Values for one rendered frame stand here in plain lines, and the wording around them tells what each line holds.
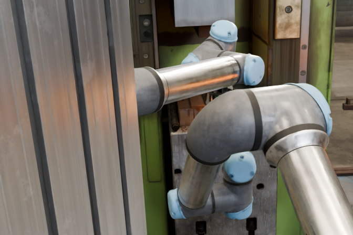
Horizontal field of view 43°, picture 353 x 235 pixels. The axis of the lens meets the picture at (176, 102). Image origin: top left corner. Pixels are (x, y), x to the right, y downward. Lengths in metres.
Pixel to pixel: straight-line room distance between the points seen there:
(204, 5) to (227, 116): 0.77
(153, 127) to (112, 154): 1.44
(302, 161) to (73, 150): 0.55
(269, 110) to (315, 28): 1.00
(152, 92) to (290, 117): 0.26
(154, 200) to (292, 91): 1.17
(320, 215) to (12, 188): 0.57
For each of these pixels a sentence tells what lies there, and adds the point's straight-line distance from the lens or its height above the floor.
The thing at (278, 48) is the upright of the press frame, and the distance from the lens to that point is 1.73.
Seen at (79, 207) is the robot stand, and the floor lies 1.37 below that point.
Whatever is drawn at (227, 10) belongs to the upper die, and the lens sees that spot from 1.53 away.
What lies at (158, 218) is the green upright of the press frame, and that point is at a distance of 1.96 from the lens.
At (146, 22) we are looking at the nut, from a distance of 1.66.
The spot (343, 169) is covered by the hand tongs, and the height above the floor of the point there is 0.76.
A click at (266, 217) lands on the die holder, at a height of 0.55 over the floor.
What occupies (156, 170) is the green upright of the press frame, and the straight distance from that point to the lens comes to 1.85.
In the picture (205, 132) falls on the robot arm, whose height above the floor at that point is 1.21.
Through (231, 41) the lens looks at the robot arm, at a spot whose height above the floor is 1.27.
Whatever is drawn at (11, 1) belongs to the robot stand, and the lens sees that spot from 0.25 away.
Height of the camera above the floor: 1.52
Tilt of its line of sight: 19 degrees down
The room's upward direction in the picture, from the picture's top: 3 degrees counter-clockwise
